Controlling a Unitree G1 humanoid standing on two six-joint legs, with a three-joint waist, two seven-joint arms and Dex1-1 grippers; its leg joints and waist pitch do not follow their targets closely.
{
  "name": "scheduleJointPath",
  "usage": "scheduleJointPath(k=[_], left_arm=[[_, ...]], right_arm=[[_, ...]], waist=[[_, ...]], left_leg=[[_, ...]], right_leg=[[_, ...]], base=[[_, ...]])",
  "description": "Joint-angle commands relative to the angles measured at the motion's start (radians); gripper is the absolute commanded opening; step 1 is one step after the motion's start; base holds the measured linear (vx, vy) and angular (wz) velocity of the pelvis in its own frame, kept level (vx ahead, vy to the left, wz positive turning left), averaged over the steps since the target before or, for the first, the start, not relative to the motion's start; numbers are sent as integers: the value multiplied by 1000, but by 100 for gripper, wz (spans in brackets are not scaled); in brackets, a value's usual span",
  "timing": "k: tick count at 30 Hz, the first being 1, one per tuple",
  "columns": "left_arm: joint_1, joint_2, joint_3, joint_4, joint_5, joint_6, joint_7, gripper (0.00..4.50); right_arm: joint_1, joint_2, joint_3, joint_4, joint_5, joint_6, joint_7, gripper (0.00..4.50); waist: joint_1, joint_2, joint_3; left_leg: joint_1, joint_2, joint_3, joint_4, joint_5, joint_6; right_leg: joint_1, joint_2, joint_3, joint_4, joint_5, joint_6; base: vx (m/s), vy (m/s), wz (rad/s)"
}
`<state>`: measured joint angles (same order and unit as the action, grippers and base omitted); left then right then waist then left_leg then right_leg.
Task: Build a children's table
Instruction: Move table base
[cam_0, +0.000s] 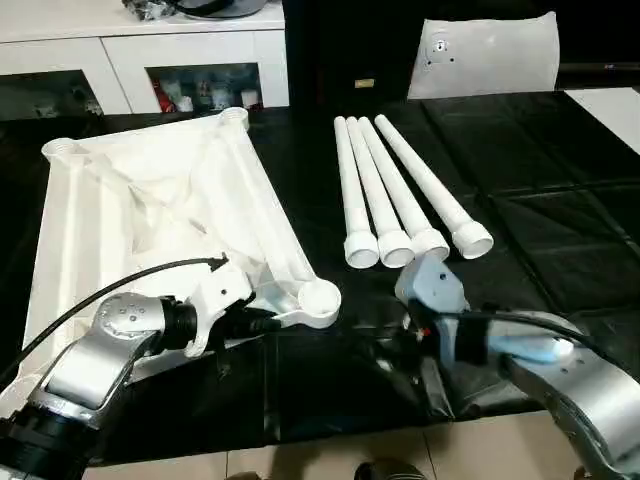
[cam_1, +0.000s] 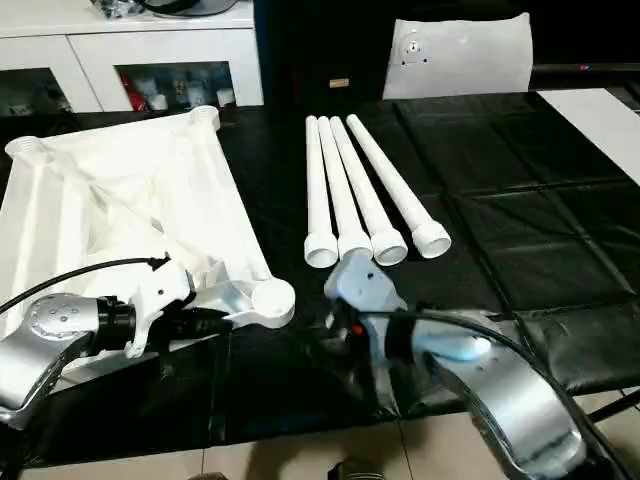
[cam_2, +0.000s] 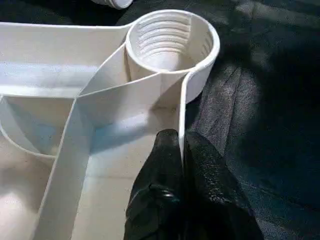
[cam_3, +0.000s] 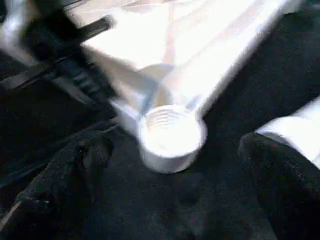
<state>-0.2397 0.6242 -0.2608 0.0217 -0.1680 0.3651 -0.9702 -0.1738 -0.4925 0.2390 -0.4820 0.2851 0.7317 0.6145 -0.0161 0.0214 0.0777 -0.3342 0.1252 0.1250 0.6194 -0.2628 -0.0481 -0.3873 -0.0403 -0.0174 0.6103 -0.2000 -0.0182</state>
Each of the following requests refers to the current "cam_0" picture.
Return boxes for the white plastic table top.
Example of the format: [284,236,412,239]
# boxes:
[18,107,343,406]

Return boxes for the white plastic table leg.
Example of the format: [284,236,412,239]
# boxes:
[358,115,451,263]
[374,113,494,260]
[346,117,415,268]
[334,116,381,269]

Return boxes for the dark right robot foot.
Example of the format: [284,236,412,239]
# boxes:
[354,458,431,480]

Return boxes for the black work mat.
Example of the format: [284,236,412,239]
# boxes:
[0,88,640,467]

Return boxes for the small bottles on shelf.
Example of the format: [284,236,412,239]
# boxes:
[150,78,264,114]

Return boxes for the black cabinet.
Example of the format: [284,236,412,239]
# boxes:
[283,0,426,106]

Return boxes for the white flat sheet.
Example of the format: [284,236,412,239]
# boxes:
[565,87,640,156]

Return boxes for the white plastic bag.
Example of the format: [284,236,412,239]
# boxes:
[407,12,561,101]

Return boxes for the white cabinet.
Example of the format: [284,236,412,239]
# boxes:
[0,0,291,121]

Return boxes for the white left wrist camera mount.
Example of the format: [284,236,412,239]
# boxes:
[185,262,257,359]

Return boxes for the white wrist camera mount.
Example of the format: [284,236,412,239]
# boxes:
[394,254,469,323]
[185,262,257,359]

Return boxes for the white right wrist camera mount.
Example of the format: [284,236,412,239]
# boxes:
[394,254,469,323]

